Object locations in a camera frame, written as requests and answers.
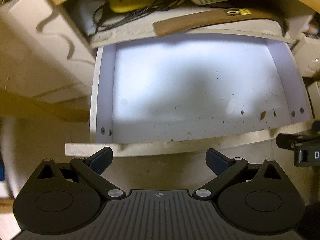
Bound white open drawer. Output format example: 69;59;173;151
65;34;312;157

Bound white cloth bag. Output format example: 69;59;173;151
69;0;105;36

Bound wooden hammer handle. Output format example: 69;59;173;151
153;8;289;37

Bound black cables on shelf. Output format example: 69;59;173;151
92;0;188;34

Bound dry brown leaf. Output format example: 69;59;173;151
260;111;266;120

